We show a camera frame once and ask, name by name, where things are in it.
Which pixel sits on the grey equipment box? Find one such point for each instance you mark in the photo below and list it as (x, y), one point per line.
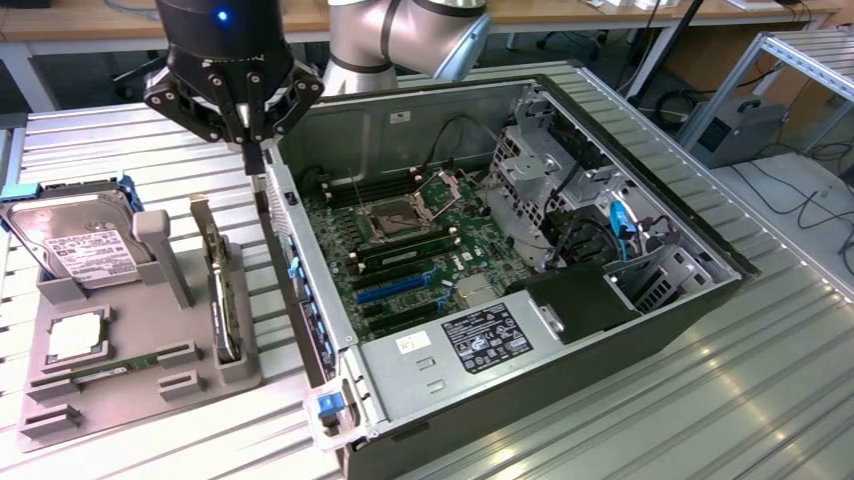
(741, 135)

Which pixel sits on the RAM stick with white label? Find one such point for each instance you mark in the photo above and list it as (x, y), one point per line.
(401, 257)

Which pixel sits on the blue disk carrier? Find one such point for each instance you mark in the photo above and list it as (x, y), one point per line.
(17, 192)

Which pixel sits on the graphics card with metal bracket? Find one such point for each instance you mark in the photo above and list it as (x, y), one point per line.
(223, 300)

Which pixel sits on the open black PC case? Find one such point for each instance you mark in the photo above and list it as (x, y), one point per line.
(601, 360)

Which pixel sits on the blue case latch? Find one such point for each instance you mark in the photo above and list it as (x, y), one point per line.
(330, 404)

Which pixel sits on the black slanted pole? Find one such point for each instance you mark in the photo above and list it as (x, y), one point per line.
(665, 47)

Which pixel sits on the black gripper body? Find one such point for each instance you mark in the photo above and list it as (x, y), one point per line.
(221, 45)

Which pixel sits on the silver hard disk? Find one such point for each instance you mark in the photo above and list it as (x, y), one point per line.
(67, 225)

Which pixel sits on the green RAM stick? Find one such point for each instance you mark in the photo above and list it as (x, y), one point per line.
(101, 374)

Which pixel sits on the grey parts rack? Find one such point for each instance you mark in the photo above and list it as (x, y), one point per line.
(134, 350)

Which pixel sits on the wooden desk white frame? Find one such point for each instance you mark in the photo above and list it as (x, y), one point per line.
(568, 17)
(67, 25)

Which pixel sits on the silver chipset heatsink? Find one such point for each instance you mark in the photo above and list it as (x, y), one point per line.
(476, 291)

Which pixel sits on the silver metal disk bay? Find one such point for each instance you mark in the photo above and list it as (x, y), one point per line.
(528, 165)

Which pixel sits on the CPU socket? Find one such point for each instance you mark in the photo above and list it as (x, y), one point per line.
(394, 220)

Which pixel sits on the green motherboard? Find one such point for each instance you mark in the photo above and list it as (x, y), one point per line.
(468, 235)

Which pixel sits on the silver power supply unit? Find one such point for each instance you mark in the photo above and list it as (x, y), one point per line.
(428, 360)

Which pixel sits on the thin metal locking lever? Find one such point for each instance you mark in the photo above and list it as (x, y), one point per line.
(359, 197)

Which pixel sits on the aluminium profile frame table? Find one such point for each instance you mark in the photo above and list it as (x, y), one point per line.
(808, 55)

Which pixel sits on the silver CPU chip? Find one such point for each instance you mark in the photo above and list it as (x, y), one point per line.
(77, 337)

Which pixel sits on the metal socket cover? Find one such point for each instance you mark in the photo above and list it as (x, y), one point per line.
(437, 192)

